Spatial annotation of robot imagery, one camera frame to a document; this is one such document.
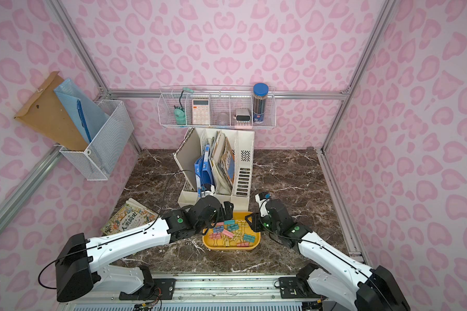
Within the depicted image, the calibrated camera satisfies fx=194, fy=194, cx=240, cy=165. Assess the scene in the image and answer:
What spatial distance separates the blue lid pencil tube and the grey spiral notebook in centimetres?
30

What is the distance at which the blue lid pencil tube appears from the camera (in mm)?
855

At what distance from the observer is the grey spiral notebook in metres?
0.85
